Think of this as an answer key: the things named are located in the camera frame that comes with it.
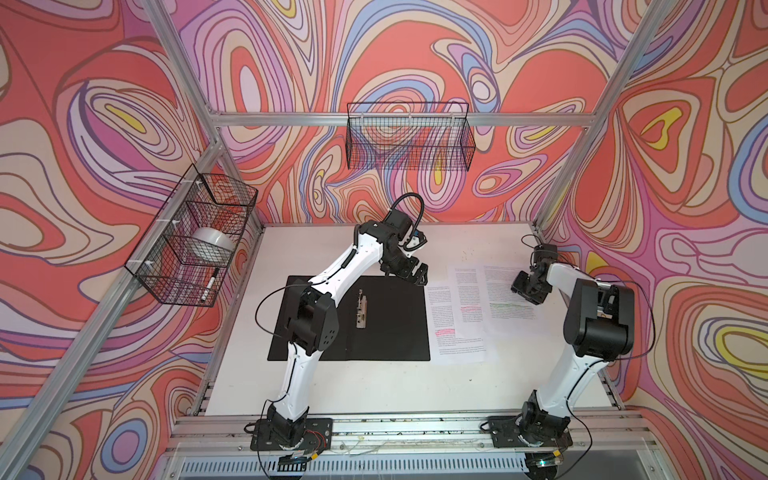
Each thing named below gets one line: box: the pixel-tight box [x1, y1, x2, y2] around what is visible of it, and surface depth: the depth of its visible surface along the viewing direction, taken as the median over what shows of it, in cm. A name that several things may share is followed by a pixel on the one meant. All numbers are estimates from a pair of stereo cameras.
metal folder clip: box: [356, 289, 368, 329], surface depth 96 cm
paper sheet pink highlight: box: [424, 284, 486, 365], surface depth 92 cm
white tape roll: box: [191, 227, 235, 257], surface depth 73 cm
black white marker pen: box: [201, 267, 220, 302], surface depth 74 cm
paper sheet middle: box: [448, 265, 490, 338], surface depth 100 cm
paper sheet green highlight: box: [483, 265, 544, 337], surface depth 98 cm
